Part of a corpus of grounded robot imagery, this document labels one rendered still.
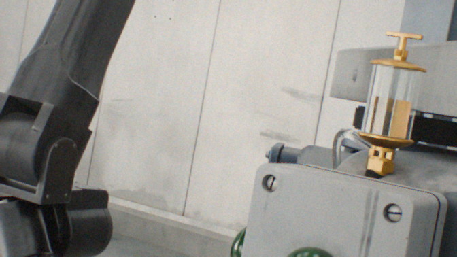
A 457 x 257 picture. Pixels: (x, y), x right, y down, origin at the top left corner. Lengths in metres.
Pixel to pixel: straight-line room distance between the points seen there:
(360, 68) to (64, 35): 0.27
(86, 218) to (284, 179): 0.43
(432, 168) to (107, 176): 6.76
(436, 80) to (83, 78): 0.29
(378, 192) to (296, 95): 5.89
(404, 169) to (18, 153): 0.36
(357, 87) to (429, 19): 4.65
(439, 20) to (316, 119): 1.25
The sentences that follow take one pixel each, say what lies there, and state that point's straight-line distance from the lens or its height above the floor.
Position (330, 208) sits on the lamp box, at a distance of 0.37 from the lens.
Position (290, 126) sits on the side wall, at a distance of 6.26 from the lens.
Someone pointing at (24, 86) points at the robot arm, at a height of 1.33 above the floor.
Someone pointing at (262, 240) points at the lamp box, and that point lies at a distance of 0.39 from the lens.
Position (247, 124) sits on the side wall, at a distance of 6.43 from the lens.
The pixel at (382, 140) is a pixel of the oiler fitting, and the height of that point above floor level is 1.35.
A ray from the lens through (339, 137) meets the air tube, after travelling 0.54.
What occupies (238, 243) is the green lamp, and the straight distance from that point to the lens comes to 0.40.
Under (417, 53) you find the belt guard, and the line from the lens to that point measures 0.67.
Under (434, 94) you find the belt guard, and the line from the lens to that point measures 0.62.
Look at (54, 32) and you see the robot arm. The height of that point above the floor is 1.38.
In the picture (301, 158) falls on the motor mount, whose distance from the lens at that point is 0.86.
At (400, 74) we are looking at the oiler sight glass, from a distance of 0.44.
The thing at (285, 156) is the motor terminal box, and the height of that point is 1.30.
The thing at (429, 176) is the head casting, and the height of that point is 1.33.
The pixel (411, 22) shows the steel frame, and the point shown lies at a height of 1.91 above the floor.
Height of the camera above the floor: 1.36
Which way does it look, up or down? 3 degrees down
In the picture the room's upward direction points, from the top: 10 degrees clockwise
